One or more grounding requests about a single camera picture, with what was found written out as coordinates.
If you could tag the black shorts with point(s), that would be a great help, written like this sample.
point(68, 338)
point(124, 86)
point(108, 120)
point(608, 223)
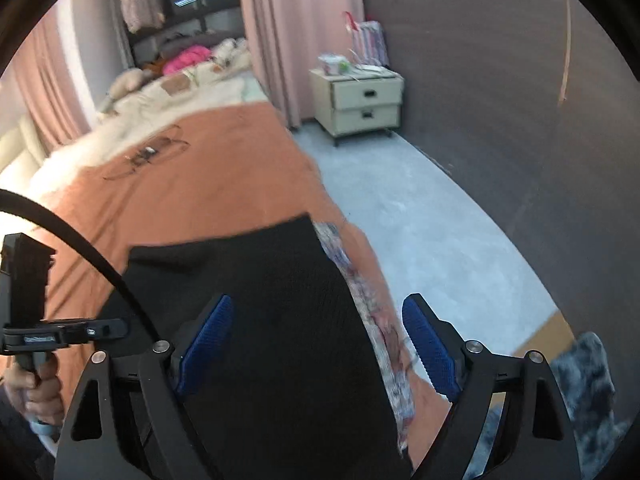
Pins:
point(280, 320)

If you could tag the cream quilt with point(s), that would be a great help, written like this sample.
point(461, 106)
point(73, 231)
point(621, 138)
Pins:
point(90, 145)

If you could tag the white headboard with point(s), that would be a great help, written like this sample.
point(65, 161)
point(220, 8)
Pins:
point(20, 145)

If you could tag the round wipes tub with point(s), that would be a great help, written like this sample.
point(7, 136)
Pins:
point(332, 64)

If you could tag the person's left forearm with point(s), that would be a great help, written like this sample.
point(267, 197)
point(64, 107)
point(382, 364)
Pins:
point(20, 445)

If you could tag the person's left hand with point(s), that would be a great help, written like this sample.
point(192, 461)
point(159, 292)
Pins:
point(42, 390)

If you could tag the black-spotted white plush toy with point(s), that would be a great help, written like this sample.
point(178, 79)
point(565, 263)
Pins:
point(230, 52)

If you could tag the striped gift bag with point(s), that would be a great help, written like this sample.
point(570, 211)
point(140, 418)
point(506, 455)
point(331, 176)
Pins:
point(370, 40)

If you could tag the pink plush toy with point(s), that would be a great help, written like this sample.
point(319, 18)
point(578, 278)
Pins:
point(187, 57)

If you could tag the orange blanket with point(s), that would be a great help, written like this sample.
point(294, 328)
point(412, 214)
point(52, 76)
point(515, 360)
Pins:
point(225, 170)

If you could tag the cream elephant plush toy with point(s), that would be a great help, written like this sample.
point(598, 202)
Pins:
point(127, 80)

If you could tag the cream nightstand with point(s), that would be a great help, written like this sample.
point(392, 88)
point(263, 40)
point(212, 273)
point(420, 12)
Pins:
point(360, 100)

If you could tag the grey shaggy rug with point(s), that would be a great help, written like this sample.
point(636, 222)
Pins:
point(590, 385)

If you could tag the floral print pants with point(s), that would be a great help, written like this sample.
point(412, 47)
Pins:
point(350, 280)

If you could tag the bear-print pillow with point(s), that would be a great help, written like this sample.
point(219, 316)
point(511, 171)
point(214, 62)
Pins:
point(175, 86)

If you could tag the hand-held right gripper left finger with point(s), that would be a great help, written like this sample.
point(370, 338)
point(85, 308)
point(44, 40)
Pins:
point(205, 345)

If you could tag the pink curtain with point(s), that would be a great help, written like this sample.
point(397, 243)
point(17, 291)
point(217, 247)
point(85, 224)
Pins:
point(50, 80)
point(295, 35)

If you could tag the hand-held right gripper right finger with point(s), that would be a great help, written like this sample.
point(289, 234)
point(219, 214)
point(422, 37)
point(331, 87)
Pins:
point(432, 347)

